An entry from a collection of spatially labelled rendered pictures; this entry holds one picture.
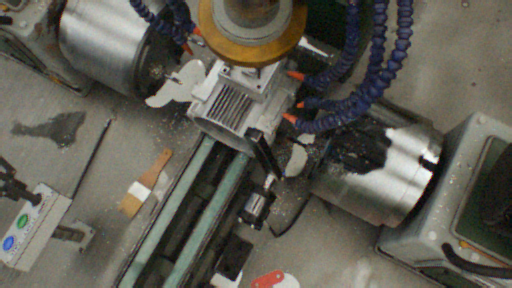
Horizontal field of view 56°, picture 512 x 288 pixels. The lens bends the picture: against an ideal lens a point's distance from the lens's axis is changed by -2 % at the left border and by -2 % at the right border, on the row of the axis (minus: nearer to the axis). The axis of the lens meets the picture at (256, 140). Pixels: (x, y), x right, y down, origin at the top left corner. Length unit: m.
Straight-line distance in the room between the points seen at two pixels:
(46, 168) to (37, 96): 0.21
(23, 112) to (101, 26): 0.49
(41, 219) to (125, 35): 0.41
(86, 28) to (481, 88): 1.03
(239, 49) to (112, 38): 0.34
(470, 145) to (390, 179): 0.17
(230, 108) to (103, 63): 0.28
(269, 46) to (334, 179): 0.31
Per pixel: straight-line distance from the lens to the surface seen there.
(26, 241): 1.07
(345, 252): 1.26
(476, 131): 1.01
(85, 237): 1.32
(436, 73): 1.44
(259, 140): 0.83
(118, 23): 1.04
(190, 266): 1.13
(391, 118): 0.97
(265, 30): 0.78
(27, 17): 1.12
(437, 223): 0.94
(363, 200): 0.97
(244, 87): 0.97
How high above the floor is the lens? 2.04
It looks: 75 degrees down
